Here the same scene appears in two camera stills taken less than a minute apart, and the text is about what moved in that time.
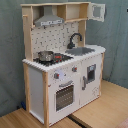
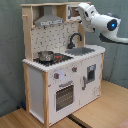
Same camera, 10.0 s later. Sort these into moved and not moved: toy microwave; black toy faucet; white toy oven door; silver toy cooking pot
Moved: toy microwave
Not moved: black toy faucet; white toy oven door; silver toy cooking pot
